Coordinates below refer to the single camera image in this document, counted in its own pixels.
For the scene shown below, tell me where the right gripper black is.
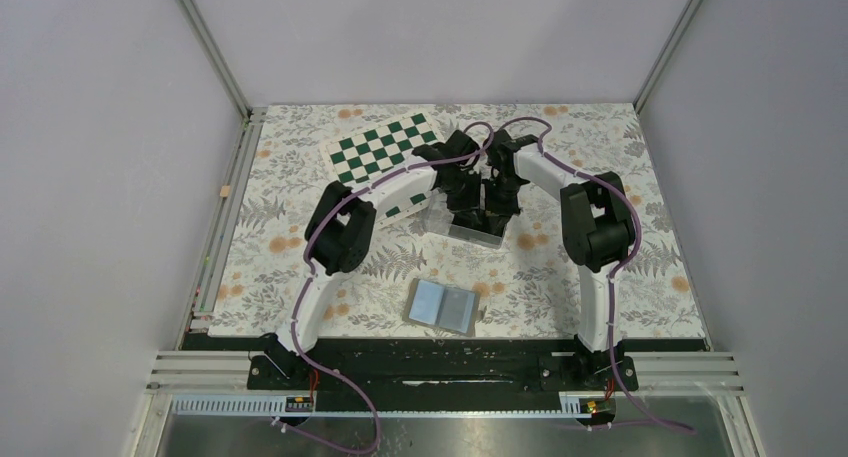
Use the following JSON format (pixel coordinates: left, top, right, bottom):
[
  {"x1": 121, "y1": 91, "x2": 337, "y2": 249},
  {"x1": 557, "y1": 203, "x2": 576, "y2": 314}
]
[{"x1": 482, "y1": 175, "x2": 524, "y2": 235}]

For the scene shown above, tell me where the beige leather card holder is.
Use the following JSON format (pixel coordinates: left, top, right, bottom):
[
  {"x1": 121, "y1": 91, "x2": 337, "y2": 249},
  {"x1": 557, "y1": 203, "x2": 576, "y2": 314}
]
[{"x1": 402, "y1": 278, "x2": 481, "y2": 337}]

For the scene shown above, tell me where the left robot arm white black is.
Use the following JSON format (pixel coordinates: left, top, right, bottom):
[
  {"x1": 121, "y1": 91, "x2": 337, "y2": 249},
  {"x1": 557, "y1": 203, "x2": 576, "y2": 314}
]
[{"x1": 263, "y1": 123, "x2": 495, "y2": 388}]

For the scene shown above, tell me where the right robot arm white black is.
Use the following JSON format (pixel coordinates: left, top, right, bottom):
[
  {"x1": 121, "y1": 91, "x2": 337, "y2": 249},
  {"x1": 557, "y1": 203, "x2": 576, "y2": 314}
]
[{"x1": 483, "y1": 129, "x2": 639, "y2": 389}]

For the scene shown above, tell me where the clear acrylic card box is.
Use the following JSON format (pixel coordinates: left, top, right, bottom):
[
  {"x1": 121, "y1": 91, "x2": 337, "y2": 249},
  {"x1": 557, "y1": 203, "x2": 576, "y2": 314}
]
[{"x1": 419, "y1": 193, "x2": 503, "y2": 249}]

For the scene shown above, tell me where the floral tablecloth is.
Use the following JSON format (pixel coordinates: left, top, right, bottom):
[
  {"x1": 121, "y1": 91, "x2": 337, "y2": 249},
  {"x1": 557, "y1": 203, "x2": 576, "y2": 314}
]
[{"x1": 209, "y1": 103, "x2": 706, "y2": 338}]

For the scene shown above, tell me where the green white chessboard mat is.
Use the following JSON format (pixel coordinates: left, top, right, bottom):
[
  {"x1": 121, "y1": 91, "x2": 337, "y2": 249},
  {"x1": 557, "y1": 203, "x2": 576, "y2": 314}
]
[{"x1": 319, "y1": 111, "x2": 445, "y2": 187}]

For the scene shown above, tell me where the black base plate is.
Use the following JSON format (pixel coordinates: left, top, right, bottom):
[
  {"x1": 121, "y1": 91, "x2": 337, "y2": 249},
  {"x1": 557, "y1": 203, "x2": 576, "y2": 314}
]
[{"x1": 247, "y1": 337, "x2": 639, "y2": 412}]

